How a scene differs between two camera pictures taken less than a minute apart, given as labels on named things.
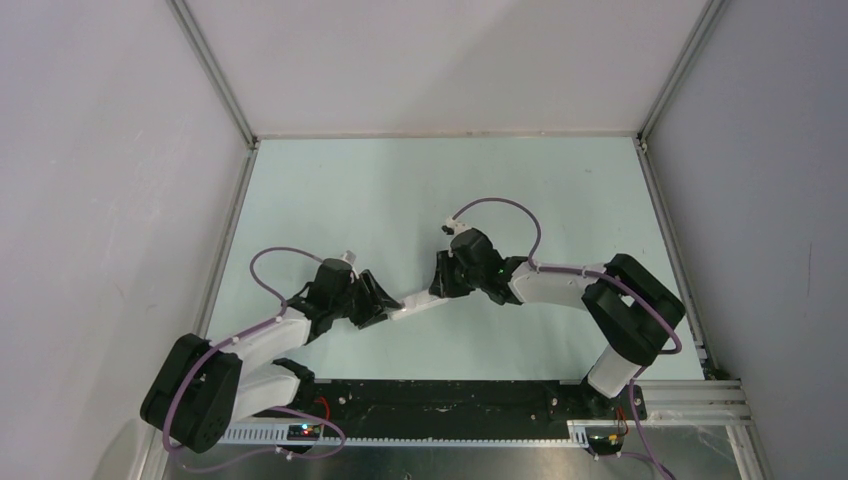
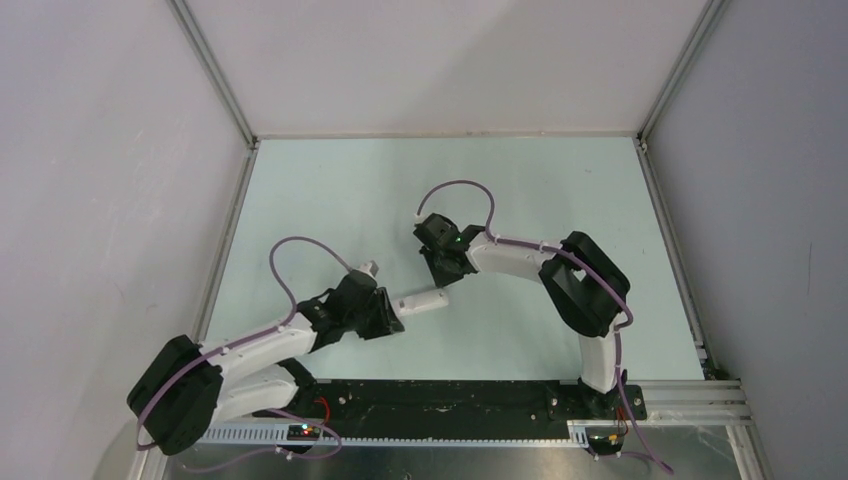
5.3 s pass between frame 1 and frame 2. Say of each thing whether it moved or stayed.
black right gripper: moved
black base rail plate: stayed
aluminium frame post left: stayed
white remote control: stayed
